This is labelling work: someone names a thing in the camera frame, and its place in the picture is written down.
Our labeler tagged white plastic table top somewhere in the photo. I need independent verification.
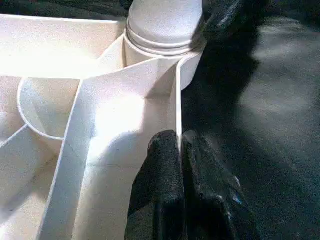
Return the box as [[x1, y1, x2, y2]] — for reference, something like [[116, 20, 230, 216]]
[[0, 13, 204, 240]]

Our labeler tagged white plastic table leg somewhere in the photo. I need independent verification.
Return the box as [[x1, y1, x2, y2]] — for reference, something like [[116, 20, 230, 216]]
[[124, 0, 208, 58]]

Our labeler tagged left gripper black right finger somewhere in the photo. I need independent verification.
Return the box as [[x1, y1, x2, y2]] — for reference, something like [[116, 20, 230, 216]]
[[181, 129, 261, 240]]

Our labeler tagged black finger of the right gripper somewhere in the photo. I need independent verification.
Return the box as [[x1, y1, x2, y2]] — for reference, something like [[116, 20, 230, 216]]
[[192, 0, 263, 55]]

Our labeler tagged black mat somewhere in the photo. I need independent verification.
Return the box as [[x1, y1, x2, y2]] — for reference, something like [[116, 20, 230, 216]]
[[0, 0, 320, 240]]

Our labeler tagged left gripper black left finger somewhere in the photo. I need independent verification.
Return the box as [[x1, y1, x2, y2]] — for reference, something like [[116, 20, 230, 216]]
[[123, 129, 186, 240]]

